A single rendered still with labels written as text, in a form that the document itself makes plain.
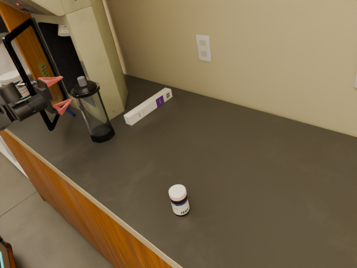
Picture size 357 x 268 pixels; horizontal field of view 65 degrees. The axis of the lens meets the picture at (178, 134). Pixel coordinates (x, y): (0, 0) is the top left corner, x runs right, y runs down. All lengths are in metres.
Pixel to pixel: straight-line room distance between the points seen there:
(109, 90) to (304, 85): 0.79
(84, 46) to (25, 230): 1.62
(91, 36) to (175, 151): 0.56
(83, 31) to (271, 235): 0.95
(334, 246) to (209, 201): 0.33
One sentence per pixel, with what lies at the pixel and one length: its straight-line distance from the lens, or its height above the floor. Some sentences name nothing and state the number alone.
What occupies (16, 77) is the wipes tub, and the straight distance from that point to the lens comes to 1.80.
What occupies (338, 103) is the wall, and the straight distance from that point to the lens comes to 1.11.
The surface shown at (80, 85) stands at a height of 1.18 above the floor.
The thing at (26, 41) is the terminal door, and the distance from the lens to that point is 1.33.
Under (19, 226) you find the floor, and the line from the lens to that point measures 2.52.
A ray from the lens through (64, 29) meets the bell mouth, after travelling 1.29.
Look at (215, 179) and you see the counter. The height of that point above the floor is 0.94.
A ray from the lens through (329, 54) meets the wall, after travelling 1.05.
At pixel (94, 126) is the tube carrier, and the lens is 1.16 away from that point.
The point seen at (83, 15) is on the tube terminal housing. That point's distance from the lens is 1.20.
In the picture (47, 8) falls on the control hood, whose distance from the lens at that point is 1.14.
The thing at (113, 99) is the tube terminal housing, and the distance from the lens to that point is 1.32.
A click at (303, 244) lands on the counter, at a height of 0.94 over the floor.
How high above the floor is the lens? 1.59
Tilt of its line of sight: 35 degrees down
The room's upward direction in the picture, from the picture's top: 11 degrees counter-clockwise
